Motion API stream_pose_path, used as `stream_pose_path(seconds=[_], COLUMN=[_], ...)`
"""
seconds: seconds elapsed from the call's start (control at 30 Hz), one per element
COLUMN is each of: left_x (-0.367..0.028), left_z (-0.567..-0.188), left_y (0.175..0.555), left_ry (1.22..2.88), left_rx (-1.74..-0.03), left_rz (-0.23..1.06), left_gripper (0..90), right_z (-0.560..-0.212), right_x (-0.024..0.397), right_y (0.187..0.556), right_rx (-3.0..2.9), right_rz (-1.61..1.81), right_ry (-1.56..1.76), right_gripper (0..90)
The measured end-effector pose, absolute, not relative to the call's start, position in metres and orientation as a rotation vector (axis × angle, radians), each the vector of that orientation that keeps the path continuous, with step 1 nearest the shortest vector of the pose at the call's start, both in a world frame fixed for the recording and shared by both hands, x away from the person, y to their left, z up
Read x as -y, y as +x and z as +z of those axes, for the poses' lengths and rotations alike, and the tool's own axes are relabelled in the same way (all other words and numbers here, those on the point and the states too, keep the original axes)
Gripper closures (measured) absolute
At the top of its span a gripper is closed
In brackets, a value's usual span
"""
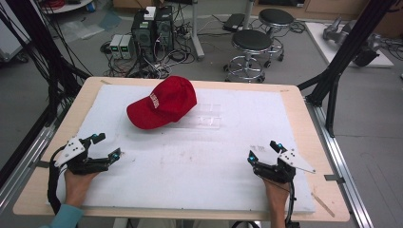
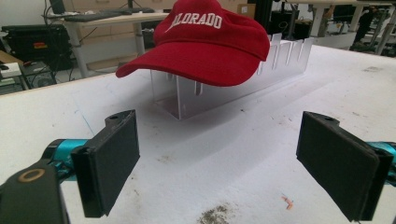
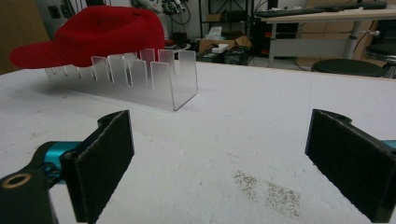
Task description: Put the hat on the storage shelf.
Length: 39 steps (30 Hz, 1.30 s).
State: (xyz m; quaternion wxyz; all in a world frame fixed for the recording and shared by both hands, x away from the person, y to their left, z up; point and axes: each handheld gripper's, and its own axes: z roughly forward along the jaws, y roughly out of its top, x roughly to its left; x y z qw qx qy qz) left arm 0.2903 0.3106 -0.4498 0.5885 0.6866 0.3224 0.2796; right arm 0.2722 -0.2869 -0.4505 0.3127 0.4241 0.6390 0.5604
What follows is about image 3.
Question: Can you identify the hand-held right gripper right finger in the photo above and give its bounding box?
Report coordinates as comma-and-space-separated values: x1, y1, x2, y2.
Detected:
304, 108, 396, 224

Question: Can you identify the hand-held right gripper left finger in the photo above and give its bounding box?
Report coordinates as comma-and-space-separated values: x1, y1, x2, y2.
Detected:
59, 109, 135, 224

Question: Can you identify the clear acrylic slotted rack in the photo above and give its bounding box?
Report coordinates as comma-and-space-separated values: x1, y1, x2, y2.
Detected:
44, 48, 199, 112

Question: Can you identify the red baseball cap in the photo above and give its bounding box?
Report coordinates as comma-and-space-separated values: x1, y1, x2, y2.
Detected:
8, 5, 166, 69

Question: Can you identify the black round stool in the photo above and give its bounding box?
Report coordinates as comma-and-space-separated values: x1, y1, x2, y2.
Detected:
311, 58, 387, 78

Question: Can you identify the white desk with grey legs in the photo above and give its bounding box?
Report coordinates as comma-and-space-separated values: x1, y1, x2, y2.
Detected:
260, 4, 396, 68

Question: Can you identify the brown wooden panel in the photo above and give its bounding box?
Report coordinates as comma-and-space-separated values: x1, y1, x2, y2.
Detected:
0, 0, 50, 76

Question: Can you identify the black keyboard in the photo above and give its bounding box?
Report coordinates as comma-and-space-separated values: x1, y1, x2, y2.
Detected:
255, 1, 389, 19

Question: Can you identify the brown cardboard box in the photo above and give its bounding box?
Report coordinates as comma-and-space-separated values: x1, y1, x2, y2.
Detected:
198, 35, 252, 54

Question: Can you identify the black metal shelf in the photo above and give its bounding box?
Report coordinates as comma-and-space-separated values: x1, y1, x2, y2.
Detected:
199, 0, 254, 40

